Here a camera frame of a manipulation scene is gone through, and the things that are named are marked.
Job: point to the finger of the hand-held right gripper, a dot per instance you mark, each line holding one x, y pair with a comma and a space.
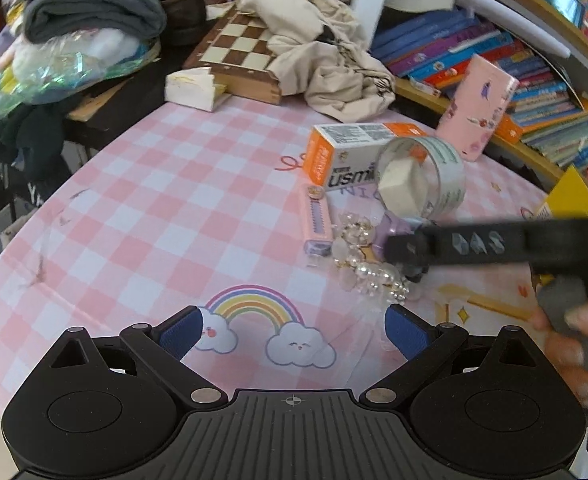
403, 247

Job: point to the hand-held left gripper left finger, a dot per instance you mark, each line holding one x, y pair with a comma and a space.
181, 332

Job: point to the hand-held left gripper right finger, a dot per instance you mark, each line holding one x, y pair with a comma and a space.
406, 330

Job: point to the small purple bottle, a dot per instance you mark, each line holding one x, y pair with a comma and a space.
396, 222

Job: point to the pearl hair accessory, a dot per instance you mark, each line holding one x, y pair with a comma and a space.
368, 272

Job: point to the beige faceted sponge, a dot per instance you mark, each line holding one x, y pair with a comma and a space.
401, 185

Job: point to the clear tape roll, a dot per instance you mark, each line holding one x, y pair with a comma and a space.
446, 170

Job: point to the yellow cardboard box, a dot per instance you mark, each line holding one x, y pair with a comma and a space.
568, 195

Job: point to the orange white toothpaste box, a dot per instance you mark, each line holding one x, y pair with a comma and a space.
344, 150

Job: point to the small orange white box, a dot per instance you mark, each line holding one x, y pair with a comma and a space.
508, 129

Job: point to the pink checkered tablecloth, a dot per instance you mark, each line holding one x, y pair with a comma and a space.
149, 210

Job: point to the pink sticker canister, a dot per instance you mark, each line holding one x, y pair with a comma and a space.
478, 110

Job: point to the row of colourful books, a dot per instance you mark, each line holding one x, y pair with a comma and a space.
523, 70

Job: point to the beige cloth bag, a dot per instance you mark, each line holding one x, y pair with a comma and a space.
334, 60

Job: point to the white light bar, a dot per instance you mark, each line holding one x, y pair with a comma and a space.
513, 20

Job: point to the white tissue box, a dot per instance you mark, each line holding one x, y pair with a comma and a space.
189, 87

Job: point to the wooden chessboard box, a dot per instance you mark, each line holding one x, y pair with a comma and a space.
239, 45

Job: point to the iridescent plastic bag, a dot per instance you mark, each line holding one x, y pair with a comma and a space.
49, 70

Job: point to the black bag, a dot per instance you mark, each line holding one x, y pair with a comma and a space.
184, 15

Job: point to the grey folded clothing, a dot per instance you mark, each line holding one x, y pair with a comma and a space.
94, 5

